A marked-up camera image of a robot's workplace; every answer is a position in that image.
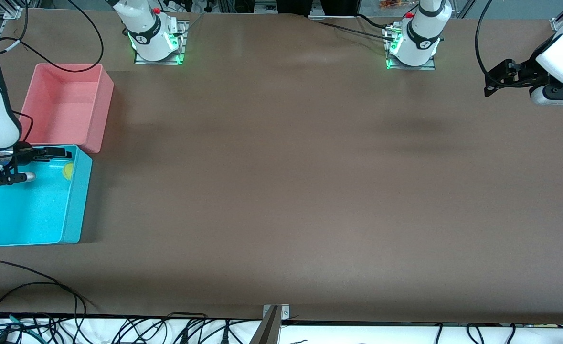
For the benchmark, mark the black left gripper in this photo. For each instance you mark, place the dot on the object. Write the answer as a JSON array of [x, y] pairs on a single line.
[[526, 70]]

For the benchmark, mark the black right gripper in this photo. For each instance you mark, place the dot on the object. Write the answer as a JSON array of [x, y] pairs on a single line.
[[25, 154]]

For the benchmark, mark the yellow-green tennis ball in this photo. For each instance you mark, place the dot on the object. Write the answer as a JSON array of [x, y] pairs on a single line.
[[68, 171]]

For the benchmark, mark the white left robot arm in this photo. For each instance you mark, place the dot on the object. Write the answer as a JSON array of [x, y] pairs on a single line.
[[560, 57]]

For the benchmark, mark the pink plastic bin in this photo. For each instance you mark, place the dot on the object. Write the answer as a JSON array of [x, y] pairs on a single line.
[[66, 105]]

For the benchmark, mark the blue plastic bin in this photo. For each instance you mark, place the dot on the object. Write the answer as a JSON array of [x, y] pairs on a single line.
[[28, 215]]

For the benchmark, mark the orange packaged item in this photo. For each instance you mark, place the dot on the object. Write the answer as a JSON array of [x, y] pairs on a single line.
[[391, 4]]

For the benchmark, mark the black power plug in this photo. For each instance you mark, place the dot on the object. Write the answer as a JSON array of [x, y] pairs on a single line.
[[183, 337], [226, 337]]

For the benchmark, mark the brown table cover sheet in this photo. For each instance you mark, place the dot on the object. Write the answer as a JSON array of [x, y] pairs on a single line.
[[281, 215]]

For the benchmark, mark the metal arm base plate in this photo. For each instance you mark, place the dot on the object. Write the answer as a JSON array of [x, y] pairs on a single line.
[[424, 67], [182, 48]]

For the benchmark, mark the grey metal mount pole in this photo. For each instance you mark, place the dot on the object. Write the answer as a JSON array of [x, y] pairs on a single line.
[[267, 332]]

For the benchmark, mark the small metal bracket plate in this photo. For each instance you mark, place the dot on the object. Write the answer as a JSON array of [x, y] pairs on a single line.
[[286, 311]]

